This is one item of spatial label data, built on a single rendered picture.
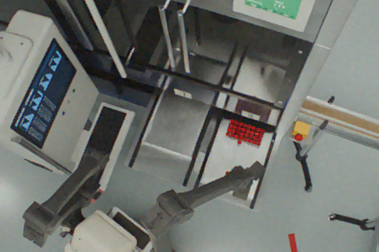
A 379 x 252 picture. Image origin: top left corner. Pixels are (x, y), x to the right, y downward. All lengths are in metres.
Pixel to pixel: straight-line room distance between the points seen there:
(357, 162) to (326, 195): 0.35
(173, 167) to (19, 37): 0.94
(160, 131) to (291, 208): 1.22
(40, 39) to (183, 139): 0.86
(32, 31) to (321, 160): 2.14
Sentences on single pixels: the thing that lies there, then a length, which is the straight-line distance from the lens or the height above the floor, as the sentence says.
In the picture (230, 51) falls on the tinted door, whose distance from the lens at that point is 1.53.
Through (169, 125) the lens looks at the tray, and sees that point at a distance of 2.15.
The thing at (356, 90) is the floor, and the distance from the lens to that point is 3.35.
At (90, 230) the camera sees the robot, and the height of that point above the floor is 1.38.
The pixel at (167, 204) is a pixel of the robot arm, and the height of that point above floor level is 1.61.
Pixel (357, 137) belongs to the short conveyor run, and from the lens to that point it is 2.20.
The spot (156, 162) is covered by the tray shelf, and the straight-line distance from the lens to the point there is 2.11.
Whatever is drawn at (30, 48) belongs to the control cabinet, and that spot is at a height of 1.56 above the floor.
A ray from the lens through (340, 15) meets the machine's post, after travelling 1.17.
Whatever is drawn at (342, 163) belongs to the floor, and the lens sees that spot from 3.13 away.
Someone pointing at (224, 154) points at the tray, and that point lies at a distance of 2.10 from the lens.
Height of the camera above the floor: 2.91
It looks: 75 degrees down
